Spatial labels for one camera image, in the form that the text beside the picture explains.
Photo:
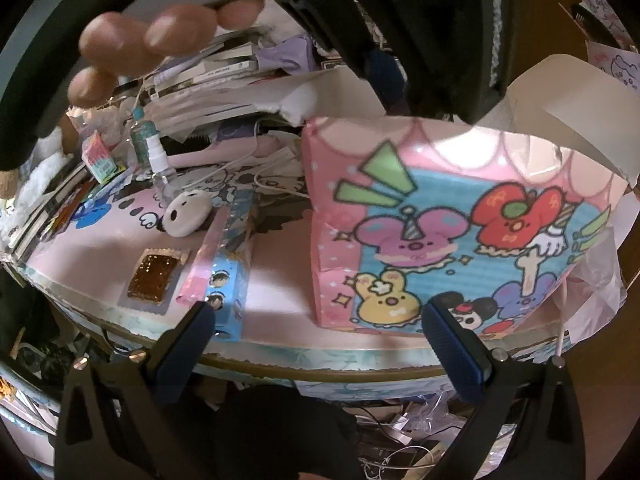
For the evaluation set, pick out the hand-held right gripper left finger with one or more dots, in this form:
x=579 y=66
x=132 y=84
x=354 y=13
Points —
x=182 y=355

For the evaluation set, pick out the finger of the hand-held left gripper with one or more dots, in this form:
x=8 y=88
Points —
x=387 y=70

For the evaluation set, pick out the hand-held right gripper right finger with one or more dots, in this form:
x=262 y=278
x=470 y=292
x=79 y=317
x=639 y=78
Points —
x=452 y=350

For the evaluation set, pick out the brown snack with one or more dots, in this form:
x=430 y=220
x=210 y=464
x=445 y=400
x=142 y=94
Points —
x=147 y=280

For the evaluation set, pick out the pink cartoon printed box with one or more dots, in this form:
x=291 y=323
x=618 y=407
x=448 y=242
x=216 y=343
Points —
x=450 y=220

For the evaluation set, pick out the person's left hand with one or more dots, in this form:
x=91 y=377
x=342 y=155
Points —
x=150 y=35

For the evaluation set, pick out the blue printed sticker packet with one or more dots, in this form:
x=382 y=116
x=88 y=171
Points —
x=227 y=300

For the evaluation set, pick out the purple cloth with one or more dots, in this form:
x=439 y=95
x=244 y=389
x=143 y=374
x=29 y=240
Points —
x=285 y=55

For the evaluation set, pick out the pink striped sticker packet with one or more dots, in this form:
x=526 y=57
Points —
x=215 y=245

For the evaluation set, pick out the pink printed desk mat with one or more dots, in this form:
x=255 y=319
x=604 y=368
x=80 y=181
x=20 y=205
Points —
x=280 y=285

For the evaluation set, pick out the white panda plush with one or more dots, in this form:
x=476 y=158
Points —
x=187 y=212

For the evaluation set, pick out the pale pink plastic bag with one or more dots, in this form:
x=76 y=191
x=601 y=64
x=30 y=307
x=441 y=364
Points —
x=600 y=285

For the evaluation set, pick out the pink printed hanging pouch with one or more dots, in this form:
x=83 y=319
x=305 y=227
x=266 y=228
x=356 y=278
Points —
x=612 y=65

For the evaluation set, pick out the pile of books and papers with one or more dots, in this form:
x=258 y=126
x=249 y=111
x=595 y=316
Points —
x=210 y=77

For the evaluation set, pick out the clear spray bottle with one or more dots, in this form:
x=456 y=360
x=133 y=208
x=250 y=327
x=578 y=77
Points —
x=162 y=170

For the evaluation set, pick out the row of books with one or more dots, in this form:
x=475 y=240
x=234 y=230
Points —
x=40 y=210

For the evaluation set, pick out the small colourful carton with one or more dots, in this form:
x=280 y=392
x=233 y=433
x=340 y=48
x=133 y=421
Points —
x=100 y=157

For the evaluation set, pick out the plastic bottle with teal label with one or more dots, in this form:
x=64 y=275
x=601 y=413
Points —
x=142 y=132

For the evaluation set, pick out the white fluffy plush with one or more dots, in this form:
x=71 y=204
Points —
x=45 y=160

